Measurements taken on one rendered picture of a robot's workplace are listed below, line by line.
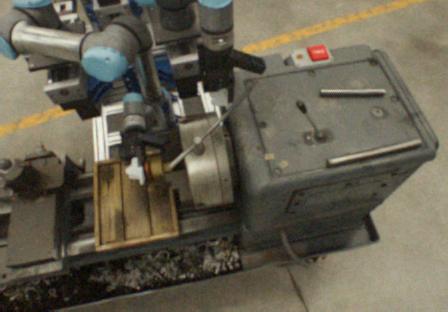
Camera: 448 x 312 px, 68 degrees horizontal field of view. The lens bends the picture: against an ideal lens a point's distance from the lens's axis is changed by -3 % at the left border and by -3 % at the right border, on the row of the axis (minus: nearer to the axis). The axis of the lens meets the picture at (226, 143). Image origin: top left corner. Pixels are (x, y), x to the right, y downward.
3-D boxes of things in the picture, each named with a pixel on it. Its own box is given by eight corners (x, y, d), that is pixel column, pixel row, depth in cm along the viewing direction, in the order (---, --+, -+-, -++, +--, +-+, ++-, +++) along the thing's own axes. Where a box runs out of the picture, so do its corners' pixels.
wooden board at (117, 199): (168, 152, 141) (167, 147, 137) (180, 237, 123) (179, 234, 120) (97, 165, 138) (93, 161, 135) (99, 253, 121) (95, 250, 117)
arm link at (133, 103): (145, 103, 133) (140, 89, 125) (147, 126, 127) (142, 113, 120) (126, 106, 132) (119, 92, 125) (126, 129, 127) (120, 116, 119)
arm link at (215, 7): (230, -34, 70) (235, -17, 65) (232, 14, 79) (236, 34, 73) (193, -30, 70) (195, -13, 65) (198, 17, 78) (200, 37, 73)
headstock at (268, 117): (349, 103, 152) (381, 37, 118) (396, 201, 128) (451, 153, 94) (220, 126, 147) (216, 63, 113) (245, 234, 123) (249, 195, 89)
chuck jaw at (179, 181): (197, 166, 111) (203, 200, 105) (198, 173, 115) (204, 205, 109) (163, 172, 110) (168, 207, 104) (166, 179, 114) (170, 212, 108)
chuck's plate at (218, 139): (215, 128, 134) (215, 95, 104) (231, 207, 126) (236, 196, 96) (206, 129, 134) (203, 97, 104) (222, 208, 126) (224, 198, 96)
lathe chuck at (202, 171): (206, 129, 134) (203, 97, 104) (222, 208, 126) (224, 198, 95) (184, 134, 133) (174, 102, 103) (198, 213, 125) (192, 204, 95)
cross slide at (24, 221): (62, 153, 135) (57, 147, 131) (59, 260, 114) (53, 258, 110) (22, 161, 133) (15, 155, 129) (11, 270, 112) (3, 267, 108)
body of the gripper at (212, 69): (199, 77, 90) (194, 37, 81) (231, 73, 91) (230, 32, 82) (203, 96, 85) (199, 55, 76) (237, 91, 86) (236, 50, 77)
